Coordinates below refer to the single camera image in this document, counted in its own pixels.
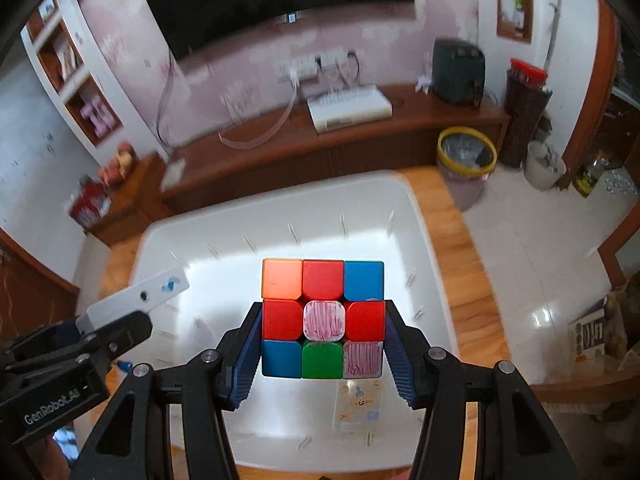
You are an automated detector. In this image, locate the red snack package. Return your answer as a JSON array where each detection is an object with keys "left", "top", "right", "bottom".
[{"left": 65, "top": 174, "right": 111, "bottom": 229}]

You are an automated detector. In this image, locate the multicoloured puzzle cube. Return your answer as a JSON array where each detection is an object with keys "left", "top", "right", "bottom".
[{"left": 262, "top": 258, "right": 386, "bottom": 379}]

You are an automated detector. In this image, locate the white set-top box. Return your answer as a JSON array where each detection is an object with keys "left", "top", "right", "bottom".
[{"left": 307, "top": 84, "right": 393, "bottom": 133}]

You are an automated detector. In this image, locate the wooden TV cabinet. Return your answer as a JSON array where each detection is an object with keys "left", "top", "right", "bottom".
[{"left": 88, "top": 84, "right": 509, "bottom": 246}]

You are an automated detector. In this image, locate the white plastic bucket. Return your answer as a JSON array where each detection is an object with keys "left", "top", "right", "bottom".
[{"left": 524, "top": 140, "right": 566, "bottom": 191}]

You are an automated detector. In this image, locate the yellow rimmed trash bin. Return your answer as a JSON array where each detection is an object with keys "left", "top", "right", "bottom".
[{"left": 436, "top": 126, "right": 498, "bottom": 211}]

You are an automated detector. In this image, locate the black air fryer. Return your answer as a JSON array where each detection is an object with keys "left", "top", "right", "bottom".
[{"left": 432, "top": 37, "right": 485, "bottom": 107}]

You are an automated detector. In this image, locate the white wall shelf unit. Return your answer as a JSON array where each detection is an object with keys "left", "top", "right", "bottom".
[{"left": 21, "top": 0, "right": 168, "bottom": 166}]

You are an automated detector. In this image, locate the white rectangular gadget box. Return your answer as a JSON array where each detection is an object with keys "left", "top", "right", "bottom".
[{"left": 75, "top": 266, "right": 190, "bottom": 335}]

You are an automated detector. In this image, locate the white plastic storage bin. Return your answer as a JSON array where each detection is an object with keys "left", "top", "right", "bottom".
[{"left": 127, "top": 169, "right": 461, "bottom": 476}]

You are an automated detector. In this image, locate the white power strip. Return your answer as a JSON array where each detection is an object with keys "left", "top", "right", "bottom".
[{"left": 272, "top": 47, "right": 357, "bottom": 81}]

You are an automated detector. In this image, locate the pile of peaches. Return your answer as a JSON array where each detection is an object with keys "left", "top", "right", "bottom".
[{"left": 98, "top": 141, "right": 138, "bottom": 188}]

